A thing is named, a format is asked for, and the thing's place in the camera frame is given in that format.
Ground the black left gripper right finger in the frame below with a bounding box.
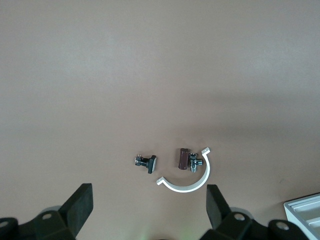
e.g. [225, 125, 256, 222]
[199, 184, 308, 240]

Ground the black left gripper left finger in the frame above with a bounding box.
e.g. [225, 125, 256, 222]
[0, 183, 94, 240]

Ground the white drawer cabinet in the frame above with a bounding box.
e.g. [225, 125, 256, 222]
[283, 192, 320, 240]

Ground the small dark brown part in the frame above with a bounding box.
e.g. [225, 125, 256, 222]
[174, 147, 205, 174]

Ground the white half-ring pipe clamp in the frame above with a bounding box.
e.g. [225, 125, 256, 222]
[155, 146, 211, 194]

